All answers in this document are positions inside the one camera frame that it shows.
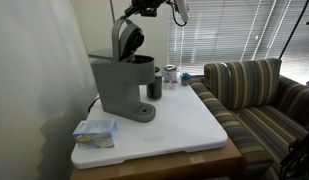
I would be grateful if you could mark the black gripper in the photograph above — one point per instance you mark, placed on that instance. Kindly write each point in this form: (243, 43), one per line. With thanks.
(144, 7)

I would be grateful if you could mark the grey coffeemaker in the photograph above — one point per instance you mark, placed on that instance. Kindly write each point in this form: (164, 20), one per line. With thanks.
(118, 79)

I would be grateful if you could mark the coffee pod cup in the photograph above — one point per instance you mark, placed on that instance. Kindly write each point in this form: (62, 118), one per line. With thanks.
(166, 84)
(173, 84)

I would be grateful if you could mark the dark travel mug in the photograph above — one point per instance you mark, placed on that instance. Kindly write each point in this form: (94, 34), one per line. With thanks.
(154, 90)

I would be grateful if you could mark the blue spiky ball cup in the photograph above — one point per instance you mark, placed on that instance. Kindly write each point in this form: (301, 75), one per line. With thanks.
(185, 78)

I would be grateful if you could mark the white cutting board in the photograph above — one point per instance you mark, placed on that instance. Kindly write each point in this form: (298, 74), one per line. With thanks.
(182, 124)

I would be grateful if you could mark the blue tea box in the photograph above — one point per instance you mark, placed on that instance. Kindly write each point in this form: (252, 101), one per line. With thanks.
(96, 134)

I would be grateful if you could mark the striped sofa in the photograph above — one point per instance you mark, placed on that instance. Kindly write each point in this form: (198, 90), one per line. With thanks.
(262, 112)

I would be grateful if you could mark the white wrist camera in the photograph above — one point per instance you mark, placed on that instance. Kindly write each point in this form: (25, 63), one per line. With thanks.
(183, 9)

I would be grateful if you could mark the black stand frame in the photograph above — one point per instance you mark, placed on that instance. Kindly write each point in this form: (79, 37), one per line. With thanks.
(295, 166)

